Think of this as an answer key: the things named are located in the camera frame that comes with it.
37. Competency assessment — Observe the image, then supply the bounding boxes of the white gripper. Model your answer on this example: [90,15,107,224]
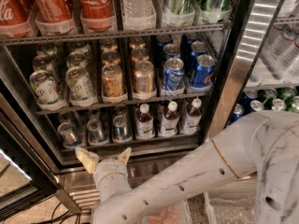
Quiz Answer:
[76,147,132,203]

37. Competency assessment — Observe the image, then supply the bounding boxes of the redbull can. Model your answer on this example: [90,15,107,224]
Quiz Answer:
[86,119,108,146]
[58,122,83,148]
[113,115,132,143]

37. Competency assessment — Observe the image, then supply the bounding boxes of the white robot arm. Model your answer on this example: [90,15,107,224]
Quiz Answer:
[76,110,299,224]

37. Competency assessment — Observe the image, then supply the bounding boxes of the white-green can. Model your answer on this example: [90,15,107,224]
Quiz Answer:
[29,70,66,111]
[66,66,96,106]

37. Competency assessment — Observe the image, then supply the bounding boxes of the front left gold can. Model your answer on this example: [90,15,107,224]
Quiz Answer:
[102,63,125,97]

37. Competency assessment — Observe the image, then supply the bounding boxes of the gold can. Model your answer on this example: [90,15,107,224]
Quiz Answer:
[102,63,125,97]
[134,61,155,94]

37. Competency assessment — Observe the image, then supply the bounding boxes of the front right gold can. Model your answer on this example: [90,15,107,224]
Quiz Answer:
[134,61,155,94]

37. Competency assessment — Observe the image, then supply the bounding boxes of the front left white-green can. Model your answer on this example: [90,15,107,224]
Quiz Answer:
[29,70,66,111]

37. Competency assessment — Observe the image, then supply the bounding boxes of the front left pepsi can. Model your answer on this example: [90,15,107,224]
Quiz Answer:
[162,58,185,91]

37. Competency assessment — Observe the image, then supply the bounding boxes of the pepsi can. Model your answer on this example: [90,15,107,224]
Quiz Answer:
[162,58,185,91]
[189,54,215,88]

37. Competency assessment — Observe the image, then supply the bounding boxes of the front right pepsi can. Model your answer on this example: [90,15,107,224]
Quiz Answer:
[189,54,215,88]

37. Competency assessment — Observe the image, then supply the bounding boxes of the blue can compartment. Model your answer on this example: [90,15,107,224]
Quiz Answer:
[229,104,244,123]
[249,100,264,113]

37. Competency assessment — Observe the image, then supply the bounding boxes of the coca-cola can centre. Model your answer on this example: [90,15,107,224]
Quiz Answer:
[79,0,113,31]

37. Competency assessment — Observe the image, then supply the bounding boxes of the coca-cola can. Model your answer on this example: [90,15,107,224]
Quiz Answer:
[79,0,113,31]
[35,0,73,23]
[0,0,30,38]

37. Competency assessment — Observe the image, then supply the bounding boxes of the coca-cola can far left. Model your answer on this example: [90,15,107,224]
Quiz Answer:
[0,0,30,38]

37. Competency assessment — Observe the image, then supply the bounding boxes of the green can right compartment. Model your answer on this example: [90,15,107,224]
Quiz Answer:
[271,99,287,111]

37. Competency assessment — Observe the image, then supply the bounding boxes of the left tea bottle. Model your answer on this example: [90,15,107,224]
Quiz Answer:
[135,104,154,140]

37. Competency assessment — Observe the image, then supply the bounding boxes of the tea bottle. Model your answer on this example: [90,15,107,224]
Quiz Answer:
[180,98,202,134]
[135,104,154,140]
[160,101,179,137]

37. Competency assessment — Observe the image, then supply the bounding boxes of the middle tea bottle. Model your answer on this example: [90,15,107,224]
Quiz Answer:
[160,101,179,137]

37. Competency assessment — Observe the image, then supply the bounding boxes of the right tea bottle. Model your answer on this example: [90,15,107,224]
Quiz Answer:
[180,98,202,134]

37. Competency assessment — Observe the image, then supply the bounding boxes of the right clear plastic bin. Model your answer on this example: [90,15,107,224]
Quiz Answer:
[204,180,256,224]

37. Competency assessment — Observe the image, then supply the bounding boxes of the clear water bottle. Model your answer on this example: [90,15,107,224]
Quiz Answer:
[122,0,152,18]

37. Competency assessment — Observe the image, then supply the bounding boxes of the black floor cables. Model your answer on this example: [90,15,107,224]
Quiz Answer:
[31,202,92,224]

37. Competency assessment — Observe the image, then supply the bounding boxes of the fridge door frame post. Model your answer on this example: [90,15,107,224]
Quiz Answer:
[198,0,285,144]

